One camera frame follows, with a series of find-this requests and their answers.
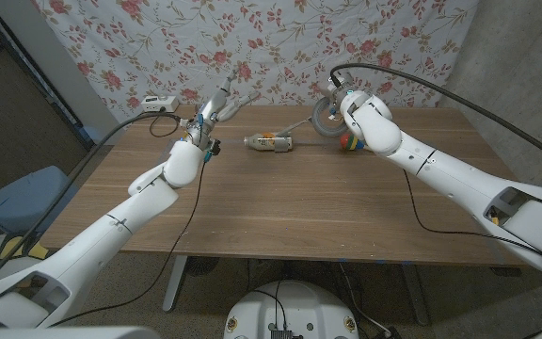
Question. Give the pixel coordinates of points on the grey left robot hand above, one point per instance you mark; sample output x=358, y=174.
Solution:
x=207, y=117

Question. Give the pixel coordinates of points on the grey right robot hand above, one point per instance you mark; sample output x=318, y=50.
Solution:
x=334, y=96

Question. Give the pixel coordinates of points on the grey duct tape roll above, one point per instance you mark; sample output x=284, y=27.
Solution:
x=320, y=123

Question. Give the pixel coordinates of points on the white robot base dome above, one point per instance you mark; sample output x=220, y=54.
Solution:
x=294, y=311

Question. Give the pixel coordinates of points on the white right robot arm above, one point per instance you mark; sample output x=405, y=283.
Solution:
x=450, y=174

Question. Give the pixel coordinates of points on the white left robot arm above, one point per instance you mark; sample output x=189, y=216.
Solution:
x=111, y=230

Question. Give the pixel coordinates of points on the colourful striped wooden maraca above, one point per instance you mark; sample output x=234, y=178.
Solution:
x=350, y=142

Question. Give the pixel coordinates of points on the white power strip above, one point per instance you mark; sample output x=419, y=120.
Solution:
x=159, y=104

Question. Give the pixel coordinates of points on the floral backdrop cloth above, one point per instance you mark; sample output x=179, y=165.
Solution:
x=275, y=47

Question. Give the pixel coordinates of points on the grey table leg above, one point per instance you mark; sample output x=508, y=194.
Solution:
x=175, y=282
x=416, y=294

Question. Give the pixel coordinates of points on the yellow and black floor object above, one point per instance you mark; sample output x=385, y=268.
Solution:
x=12, y=245

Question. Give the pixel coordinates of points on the white robot torso cover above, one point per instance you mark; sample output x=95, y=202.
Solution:
x=64, y=333

